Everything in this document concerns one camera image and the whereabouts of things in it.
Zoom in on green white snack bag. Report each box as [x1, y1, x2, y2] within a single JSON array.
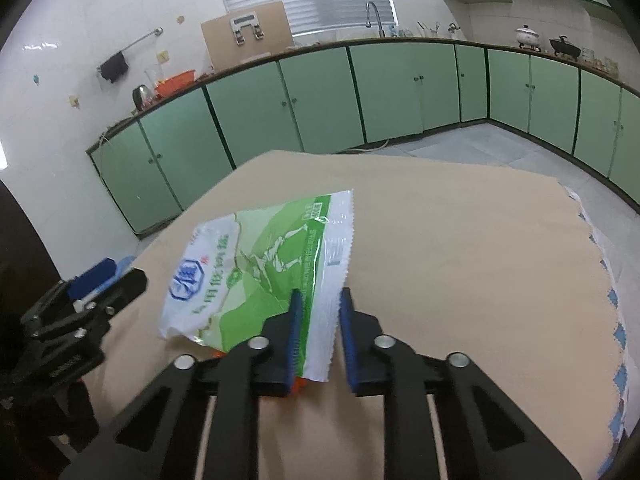
[[158, 191, 355, 382]]

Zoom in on brown cardboard box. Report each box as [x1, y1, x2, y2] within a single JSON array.
[[201, 1, 294, 73]]

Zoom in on black wok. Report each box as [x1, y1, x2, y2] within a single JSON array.
[[549, 35, 582, 62]]

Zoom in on orange plastic basin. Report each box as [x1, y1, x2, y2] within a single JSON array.
[[155, 70, 195, 99]]

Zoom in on green lower kitchen cabinets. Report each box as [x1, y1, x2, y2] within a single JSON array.
[[88, 40, 639, 237]]

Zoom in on black hanging cloth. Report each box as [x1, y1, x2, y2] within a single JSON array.
[[98, 51, 129, 84]]

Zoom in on metal towel bar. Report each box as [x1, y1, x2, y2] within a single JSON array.
[[96, 27, 164, 72]]

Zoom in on white cooking pot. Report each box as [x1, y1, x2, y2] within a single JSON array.
[[515, 25, 540, 51]]

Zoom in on chrome sink faucet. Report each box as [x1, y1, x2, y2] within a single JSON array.
[[366, 1, 385, 38]]

